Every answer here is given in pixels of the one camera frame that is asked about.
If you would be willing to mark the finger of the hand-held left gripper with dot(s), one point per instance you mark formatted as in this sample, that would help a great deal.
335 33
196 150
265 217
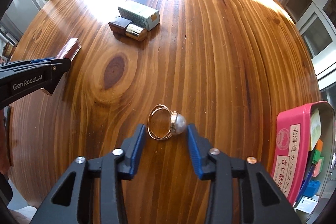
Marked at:
59 71
39 61

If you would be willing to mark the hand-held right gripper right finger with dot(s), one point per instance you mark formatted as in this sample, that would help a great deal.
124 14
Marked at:
195 150

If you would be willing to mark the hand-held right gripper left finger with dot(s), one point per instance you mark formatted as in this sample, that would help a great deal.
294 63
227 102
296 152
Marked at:
137 150

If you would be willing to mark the black square lipstick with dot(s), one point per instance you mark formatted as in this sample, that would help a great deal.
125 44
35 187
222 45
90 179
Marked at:
71 49

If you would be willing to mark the pink tin box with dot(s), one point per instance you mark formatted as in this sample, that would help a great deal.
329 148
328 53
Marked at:
291 140

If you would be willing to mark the green toy block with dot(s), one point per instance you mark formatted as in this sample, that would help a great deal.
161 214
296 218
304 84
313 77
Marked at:
317 155

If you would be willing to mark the blue toy block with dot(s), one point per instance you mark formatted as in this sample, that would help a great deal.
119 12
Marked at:
313 187

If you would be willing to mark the pink toy block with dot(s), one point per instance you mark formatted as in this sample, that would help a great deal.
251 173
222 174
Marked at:
319 167

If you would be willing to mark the person's left hand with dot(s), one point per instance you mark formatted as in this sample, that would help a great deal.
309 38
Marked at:
4 145

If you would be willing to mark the plant shelf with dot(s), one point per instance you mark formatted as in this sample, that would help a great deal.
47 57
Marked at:
9 49

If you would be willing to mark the brown bottle with gold cap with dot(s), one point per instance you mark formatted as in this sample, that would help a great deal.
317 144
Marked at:
123 26

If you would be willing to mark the pale teal small carton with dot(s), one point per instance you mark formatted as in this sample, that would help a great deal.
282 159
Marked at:
141 14

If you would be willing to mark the white glass door cabinet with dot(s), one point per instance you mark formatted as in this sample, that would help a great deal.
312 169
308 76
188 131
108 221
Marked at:
309 16

